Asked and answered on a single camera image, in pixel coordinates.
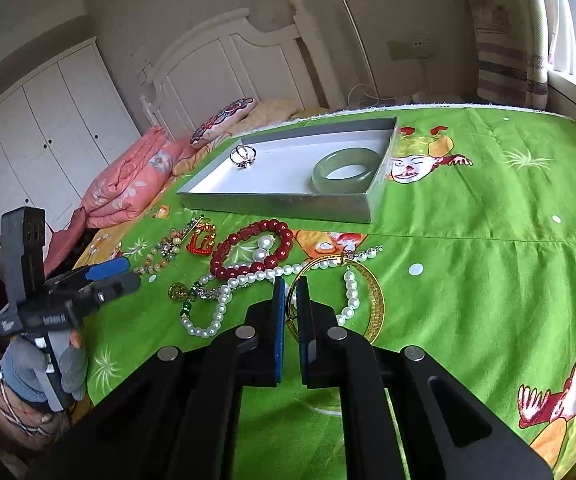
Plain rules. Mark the pearl drop earring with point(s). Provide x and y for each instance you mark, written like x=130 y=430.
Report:
x=259 y=255
x=266 y=242

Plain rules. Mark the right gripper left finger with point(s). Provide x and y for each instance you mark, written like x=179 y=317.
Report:
x=176 y=416

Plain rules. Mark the folded pink floral quilt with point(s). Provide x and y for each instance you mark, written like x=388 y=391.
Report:
x=121 y=191

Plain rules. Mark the striped cartoon curtain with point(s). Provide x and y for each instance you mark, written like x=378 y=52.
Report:
x=511 y=46

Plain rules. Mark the grey shallow cardboard tray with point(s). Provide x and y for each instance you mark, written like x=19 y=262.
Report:
x=270 y=173

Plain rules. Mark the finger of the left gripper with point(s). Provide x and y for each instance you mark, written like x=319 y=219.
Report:
x=101 y=271
x=114 y=287

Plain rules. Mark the wall power socket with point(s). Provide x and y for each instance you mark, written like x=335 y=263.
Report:
x=419 y=49

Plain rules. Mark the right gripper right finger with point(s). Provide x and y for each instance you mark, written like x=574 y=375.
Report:
x=403 y=414

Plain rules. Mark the pale green jade bangle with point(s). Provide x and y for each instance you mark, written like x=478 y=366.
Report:
x=346 y=171

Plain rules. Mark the green cartoon blanket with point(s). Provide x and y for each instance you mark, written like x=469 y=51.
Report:
x=478 y=265

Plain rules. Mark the yellow floral pillow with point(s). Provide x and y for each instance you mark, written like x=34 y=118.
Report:
x=266 y=114

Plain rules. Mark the gold bangle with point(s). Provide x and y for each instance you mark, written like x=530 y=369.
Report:
x=355 y=266

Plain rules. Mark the patterned round cushion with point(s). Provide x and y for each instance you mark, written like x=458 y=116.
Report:
x=220 y=122

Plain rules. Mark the silver rhinestone brooch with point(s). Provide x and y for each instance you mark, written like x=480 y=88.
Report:
x=199 y=291

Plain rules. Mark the left gloved hand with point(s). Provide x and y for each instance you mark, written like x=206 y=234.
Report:
x=22 y=359

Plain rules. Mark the white wooden headboard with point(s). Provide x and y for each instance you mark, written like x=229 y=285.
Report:
x=226 y=58

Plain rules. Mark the white wardrobe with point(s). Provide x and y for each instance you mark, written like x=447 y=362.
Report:
x=60 y=126

